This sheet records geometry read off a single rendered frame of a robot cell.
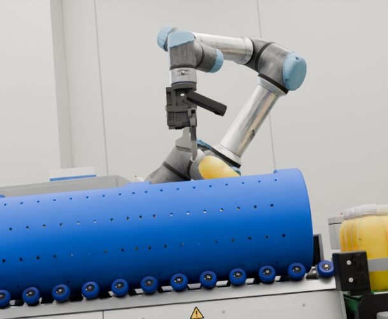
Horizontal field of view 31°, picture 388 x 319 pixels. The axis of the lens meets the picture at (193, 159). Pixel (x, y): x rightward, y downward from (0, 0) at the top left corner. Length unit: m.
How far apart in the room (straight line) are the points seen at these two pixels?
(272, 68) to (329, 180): 2.50
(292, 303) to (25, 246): 0.68
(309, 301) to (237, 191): 0.33
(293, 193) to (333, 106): 3.03
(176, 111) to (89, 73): 3.12
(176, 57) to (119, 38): 3.08
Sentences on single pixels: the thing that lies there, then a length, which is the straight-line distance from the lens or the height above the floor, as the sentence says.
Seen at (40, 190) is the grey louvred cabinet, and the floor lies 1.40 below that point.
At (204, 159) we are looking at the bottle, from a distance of 1.88.
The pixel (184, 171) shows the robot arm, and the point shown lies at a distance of 2.35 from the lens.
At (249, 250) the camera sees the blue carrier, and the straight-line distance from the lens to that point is 1.76.
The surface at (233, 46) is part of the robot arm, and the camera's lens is 2.26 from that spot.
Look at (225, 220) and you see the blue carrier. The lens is 1.74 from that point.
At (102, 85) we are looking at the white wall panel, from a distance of 4.93.
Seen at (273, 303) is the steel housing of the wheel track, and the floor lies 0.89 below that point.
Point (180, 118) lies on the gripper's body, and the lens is 1.88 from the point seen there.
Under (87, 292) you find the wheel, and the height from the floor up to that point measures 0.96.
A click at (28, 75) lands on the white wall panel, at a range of 4.78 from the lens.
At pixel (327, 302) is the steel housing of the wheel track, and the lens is 1.79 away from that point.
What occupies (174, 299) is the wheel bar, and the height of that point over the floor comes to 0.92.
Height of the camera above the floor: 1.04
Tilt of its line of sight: 7 degrees up
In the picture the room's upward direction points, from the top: 5 degrees counter-clockwise
